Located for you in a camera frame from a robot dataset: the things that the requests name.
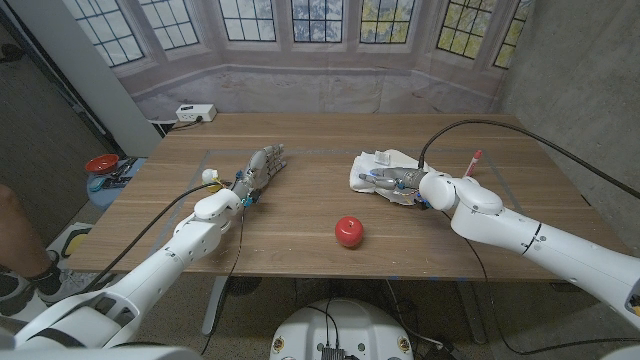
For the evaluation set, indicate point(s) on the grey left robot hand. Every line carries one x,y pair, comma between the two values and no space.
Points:
260,167

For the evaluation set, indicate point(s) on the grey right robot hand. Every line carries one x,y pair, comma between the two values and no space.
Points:
400,177

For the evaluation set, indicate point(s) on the white cloth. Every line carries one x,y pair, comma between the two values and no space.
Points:
365,162

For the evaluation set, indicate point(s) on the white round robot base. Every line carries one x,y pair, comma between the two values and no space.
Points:
345,330

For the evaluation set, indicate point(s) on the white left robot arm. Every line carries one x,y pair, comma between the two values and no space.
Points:
160,260

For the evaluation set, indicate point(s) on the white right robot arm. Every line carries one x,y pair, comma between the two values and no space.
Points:
540,240

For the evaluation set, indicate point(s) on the cream square dish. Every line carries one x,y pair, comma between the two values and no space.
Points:
400,199

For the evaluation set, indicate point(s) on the red apple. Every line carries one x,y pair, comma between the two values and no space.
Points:
349,232

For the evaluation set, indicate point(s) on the black hand tools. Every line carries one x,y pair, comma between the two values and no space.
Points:
120,172

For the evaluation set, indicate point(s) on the white ball on yellow base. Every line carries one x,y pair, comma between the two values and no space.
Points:
209,176

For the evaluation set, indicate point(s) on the red capped white marker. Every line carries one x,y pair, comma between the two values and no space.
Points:
473,164

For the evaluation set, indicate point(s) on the white power strip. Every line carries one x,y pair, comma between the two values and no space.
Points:
195,113

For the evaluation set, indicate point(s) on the printed window backdrop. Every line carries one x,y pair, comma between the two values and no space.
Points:
310,85

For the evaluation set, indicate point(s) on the grey table leg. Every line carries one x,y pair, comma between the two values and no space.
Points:
215,305
471,312

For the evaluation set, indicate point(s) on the blue round stool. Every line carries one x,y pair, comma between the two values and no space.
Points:
107,197

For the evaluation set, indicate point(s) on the red bowl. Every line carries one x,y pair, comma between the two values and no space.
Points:
101,164

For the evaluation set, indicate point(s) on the white floor mat yellow print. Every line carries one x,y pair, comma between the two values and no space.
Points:
61,245

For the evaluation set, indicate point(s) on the grey sneaker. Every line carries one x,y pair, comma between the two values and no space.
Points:
72,286

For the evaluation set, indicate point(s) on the white robot torso edge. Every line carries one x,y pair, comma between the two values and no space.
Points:
100,354

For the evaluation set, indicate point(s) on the person's bare leg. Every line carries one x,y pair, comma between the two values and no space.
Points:
15,240

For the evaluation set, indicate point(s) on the black shoe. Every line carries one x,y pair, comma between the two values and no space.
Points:
12,298

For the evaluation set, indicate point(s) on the dark perforated wall panel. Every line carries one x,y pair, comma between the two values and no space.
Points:
40,145

